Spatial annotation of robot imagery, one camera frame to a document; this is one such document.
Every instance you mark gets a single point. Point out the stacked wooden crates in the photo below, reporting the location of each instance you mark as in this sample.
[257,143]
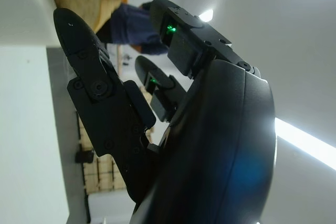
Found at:
[102,174]

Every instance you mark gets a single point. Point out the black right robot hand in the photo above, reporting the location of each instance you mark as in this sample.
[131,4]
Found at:
[210,142]

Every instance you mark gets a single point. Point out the white two-slot toaster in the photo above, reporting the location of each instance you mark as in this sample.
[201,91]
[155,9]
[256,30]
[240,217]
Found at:
[23,6]

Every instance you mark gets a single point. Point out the person in black trousers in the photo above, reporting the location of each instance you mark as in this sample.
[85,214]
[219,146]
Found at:
[131,27]

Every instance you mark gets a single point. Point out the ceiling light panel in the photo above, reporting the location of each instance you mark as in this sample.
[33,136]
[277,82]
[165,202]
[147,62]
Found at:
[207,14]
[302,140]

